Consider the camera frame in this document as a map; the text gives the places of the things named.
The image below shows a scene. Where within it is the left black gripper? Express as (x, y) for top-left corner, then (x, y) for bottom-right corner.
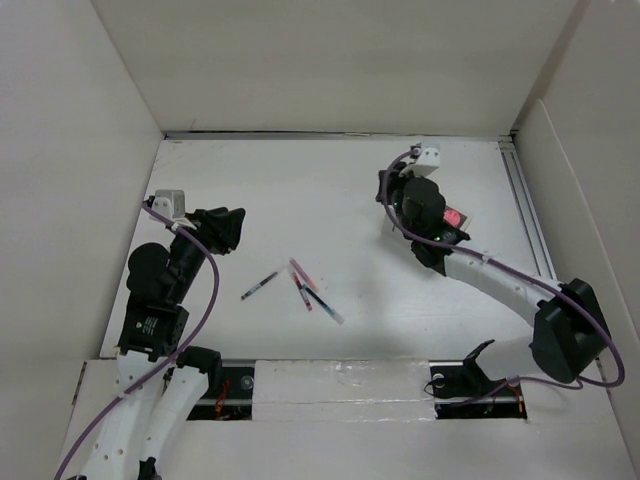
(170, 205), (244, 301)

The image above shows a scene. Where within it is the pink capped small bottle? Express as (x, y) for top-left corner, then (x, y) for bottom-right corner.
(444, 208), (465, 228)

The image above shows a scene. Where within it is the black pen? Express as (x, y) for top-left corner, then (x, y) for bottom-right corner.
(240, 270), (280, 301)

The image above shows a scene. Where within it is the red pink long pen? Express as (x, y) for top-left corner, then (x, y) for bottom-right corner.
(288, 265), (313, 312)

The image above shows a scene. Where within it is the blue pen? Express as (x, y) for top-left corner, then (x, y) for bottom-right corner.
(302, 284), (345, 325)

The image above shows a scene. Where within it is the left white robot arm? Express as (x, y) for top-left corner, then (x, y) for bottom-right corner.
(77, 207), (246, 479)

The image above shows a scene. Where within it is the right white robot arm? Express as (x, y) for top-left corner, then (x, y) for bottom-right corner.
(375, 162), (615, 390)

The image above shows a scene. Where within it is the white two-slot desk organizer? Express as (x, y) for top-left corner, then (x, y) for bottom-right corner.
(406, 205), (471, 243)

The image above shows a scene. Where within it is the white foam front block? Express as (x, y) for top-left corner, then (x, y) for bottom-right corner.
(252, 359), (435, 423)

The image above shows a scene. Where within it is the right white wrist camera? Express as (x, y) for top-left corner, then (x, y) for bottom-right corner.
(407, 143), (442, 178)

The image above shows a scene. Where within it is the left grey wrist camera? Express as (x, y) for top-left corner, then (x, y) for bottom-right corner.
(146, 189), (186, 221)

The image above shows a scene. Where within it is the back aluminium rail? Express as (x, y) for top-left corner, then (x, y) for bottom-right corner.
(164, 130), (513, 142)

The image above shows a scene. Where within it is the aluminium rail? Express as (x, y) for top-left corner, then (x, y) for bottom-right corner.
(498, 141), (557, 280)
(164, 130), (513, 142)

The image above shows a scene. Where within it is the right aluminium rail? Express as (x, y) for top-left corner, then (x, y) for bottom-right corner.
(498, 141), (557, 280)

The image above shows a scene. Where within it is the front black mounting rail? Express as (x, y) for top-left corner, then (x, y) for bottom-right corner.
(188, 361), (255, 421)

